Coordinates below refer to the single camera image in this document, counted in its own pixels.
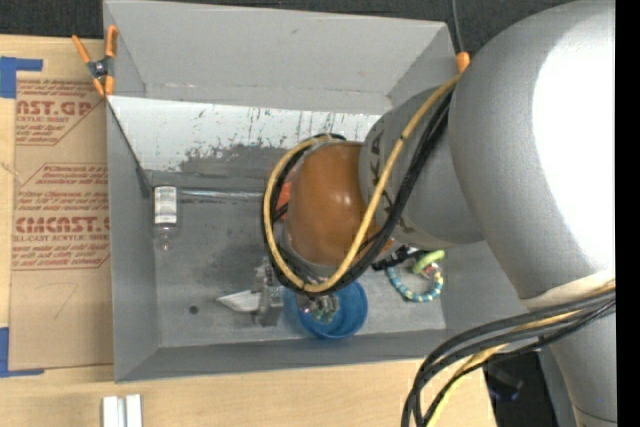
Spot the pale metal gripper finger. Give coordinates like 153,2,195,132
215,290,262,314

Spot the blue plastic cup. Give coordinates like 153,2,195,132
282,279,369,341

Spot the clear plastic bottle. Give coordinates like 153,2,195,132
151,184,180,253

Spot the brown cardboard board, red print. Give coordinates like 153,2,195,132
0,33,116,379

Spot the grey metal bin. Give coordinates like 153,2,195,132
102,0,530,384

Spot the black cylinder on white bracket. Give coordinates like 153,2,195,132
371,248,416,272

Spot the blue yellow green bead ring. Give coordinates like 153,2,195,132
384,249,447,304

